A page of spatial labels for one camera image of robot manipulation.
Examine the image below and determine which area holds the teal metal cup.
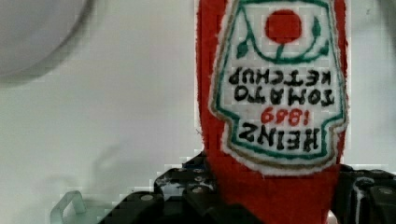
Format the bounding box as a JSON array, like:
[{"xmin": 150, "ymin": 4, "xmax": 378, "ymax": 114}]
[{"xmin": 49, "ymin": 190, "xmax": 107, "ymax": 224}]

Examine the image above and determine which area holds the red plush ketchup bottle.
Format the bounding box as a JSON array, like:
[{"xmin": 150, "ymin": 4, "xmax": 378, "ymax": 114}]
[{"xmin": 196, "ymin": 0, "xmax": 347, "ymax": 224}]

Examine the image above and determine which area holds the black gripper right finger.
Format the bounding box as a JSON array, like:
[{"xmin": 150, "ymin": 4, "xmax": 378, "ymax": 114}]
[{"xmin": 331, "ymin": 164, "xmax": 396, "ymax": 224}]

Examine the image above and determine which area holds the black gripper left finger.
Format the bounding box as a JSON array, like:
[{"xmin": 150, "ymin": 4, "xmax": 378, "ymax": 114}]
[{"xmin": 98, "ymin": 152, "xmax": 263, "ymax": 224}]

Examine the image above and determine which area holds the grey round plate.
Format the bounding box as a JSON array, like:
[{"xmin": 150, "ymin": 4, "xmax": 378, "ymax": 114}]
[{"xmin": 1, "ymin": 0, "xmax": 95, "ymax": 87}]

